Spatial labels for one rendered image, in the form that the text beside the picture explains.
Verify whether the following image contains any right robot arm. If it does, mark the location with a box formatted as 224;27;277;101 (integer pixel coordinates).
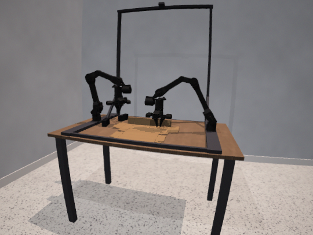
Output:
85;70;132;122

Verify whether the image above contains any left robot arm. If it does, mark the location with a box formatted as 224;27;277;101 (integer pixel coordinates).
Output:
145;76;217;132

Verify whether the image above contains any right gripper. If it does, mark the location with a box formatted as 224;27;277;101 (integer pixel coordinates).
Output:
106;94;131;113

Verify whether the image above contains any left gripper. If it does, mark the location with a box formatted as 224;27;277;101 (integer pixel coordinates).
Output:
145;106;172;127

